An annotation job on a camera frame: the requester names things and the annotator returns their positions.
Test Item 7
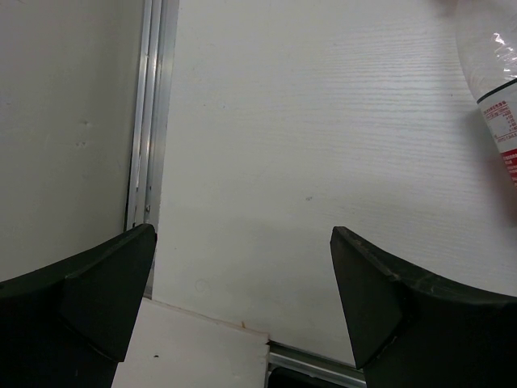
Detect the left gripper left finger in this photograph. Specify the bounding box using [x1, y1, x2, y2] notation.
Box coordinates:
[1, 224, 157, 387]

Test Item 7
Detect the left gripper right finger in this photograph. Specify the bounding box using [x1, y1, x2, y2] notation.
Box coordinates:
[330, 226, 516, 387]

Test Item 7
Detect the red label plastic bottle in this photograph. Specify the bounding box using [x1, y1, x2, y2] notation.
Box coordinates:
[456, 1, 516, 225]

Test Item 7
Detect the left aluminium frame rail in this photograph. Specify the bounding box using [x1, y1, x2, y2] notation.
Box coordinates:
[124, 0, 181, 300]

